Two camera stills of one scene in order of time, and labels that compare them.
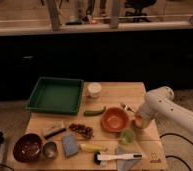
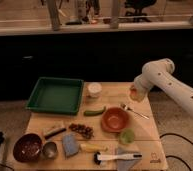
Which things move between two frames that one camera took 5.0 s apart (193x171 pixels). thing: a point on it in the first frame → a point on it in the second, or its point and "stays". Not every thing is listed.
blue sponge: (71, 144) stays
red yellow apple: (141, 122) → (136, 93)
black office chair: (139, 6) stays
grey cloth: (126, 164) stays
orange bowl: (114, 120) stays
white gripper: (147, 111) → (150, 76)
